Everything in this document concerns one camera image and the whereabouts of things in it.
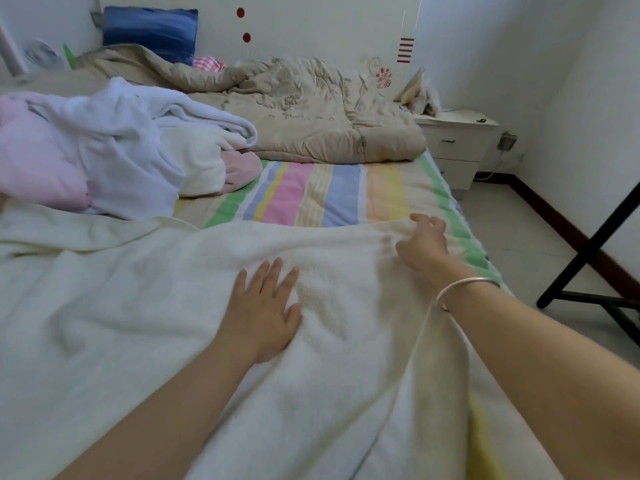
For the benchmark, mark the green bottle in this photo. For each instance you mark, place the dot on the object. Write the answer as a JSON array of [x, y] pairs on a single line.
[[70, 57]]

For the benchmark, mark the white headboard with red dots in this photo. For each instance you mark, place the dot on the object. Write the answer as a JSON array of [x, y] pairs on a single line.
[[320, 35]]

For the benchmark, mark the person's right hand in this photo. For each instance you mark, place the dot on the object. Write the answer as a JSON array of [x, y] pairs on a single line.
[[428, 253]]

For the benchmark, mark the black wall plug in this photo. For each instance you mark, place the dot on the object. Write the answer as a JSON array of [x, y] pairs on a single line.
[[508, 142]]

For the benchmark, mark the beige quilt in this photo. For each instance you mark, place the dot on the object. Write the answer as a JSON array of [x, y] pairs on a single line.
[[300, 105]]

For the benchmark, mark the pink patterned pillow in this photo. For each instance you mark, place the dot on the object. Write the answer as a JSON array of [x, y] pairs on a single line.
[[208, 64]]

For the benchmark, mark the cream fleece blanket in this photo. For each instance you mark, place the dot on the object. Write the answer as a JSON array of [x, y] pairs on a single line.
[[195, 160]]

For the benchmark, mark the cream white towel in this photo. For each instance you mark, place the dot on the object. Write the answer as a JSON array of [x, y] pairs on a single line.
[[150, 315]]

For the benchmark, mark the person's left forearm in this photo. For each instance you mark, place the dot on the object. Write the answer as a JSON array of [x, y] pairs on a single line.
[[160, 425]]

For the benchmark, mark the blue pillow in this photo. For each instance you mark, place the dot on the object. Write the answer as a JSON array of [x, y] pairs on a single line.
[[150, 33]]

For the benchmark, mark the dark brown baseboard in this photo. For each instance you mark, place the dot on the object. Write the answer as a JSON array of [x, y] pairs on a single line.
[[560, 225]]

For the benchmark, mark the white nightstand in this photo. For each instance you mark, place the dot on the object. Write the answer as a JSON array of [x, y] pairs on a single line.
[[455, 145]]

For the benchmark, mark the wall switch plate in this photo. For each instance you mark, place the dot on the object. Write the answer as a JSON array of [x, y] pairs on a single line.
[[96, 19]]

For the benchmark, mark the black clothes rack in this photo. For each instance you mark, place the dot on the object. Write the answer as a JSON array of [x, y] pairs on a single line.
[[590, 250]]

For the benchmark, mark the small white desk fan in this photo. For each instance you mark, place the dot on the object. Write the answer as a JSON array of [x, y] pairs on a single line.
[[42, 55]]

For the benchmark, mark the person's left hand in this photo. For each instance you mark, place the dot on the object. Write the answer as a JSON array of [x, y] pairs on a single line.
[[258, 320]]

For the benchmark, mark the person's right forearm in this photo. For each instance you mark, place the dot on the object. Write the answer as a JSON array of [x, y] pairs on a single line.
[[550, 385]]

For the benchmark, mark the striped pastel bed sheet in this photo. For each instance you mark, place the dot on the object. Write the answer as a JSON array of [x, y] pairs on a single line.
[[300, 195]]

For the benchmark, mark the cream plush toy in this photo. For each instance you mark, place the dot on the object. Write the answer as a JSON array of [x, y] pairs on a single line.
[[420, 93]]

